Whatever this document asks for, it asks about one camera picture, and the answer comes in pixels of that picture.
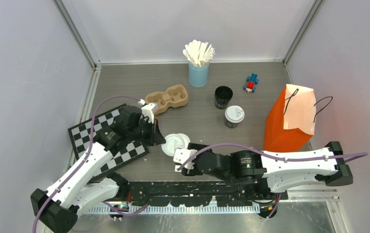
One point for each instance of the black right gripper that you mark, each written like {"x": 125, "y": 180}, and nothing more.
{"x": 192, "y": 172}

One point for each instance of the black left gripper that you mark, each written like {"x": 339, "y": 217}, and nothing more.
{"x": 156, "y": 138}

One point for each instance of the black paper coffee cup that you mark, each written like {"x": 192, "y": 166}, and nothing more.
{"x": 231, "y": 123}

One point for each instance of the white plastic cup lid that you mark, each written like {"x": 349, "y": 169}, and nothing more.
{"x": 234, "y": 114}

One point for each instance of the stack of white lids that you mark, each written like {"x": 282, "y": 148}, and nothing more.
{"x": 185, "y": 139}

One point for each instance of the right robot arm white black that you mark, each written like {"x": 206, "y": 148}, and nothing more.
{"x": 279, "y": 171}

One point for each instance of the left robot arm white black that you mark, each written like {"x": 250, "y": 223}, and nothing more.
{"x": 59, "y": 206}

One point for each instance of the orange paper takeout bag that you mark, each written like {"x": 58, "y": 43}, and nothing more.
{"x": 291, "y": 122}

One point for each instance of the brown cardboard cup carrier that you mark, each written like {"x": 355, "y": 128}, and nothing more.
{"x": 174, "y": 97}

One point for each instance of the blue cylindrical holder cup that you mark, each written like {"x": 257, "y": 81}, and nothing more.
{"x": 197, "y": 76}

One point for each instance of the black white checkerboard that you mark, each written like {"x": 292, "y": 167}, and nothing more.
{"x": 106, "y": 131}

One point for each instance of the blue red toy blocks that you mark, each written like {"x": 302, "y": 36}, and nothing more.
{"x": 251, "y": 83}

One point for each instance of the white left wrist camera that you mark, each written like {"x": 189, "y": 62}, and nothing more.
{"x": 148, "y": 109}

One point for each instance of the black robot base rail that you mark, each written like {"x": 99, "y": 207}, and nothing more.
{"x": 194, "y": 194}

